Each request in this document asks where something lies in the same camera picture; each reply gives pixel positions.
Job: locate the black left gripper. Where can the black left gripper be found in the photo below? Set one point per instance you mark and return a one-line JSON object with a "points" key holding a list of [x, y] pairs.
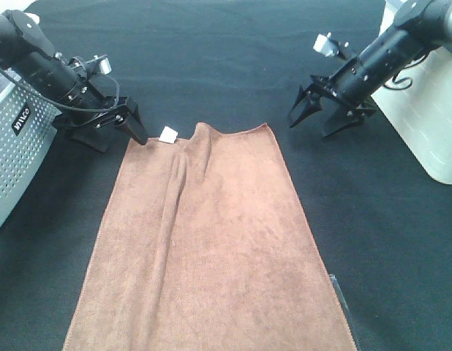
{"points": [[81, 123]]}

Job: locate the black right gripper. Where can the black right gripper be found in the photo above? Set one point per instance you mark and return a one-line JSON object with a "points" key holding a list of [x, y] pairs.
{"points": [[350, 113]]}

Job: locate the brown towel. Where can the brown towel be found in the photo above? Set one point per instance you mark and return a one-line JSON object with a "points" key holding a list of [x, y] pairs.
{"points": [[204, 245]]}

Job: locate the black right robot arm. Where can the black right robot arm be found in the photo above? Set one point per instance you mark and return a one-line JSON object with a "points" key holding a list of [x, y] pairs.
{"points": [[418, 28]]}

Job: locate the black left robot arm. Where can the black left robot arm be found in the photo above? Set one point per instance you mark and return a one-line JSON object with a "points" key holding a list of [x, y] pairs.
{"points": [[30, 60]]}

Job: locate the white perforated laundry basket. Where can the white perforated laundry basket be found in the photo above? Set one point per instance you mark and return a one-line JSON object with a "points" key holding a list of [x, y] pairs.
{"points": [[26, 134]]}

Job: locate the white plastic storage bin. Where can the white plastic storage bin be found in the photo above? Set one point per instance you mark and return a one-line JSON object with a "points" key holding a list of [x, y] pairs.
{"points": [[422, 114]]}

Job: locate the black table cloth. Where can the black table cloth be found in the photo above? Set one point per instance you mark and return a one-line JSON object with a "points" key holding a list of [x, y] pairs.
{"points": [[382, 225]]}

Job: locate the clear tape strip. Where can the clear tape strip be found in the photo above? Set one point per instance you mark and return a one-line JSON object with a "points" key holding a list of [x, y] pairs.
{"points": [[341, 299]]}

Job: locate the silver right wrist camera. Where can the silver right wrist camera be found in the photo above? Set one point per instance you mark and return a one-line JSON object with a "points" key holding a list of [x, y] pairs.
{"points": [[325, 45]]}

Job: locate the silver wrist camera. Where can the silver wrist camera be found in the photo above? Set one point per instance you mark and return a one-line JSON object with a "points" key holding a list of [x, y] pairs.
{"points": [[325, 45], [100, 65]]}

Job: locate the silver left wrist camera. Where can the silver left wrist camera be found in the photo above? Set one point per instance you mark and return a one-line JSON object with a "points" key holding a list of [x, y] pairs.
{"points": [[100, 65]]}

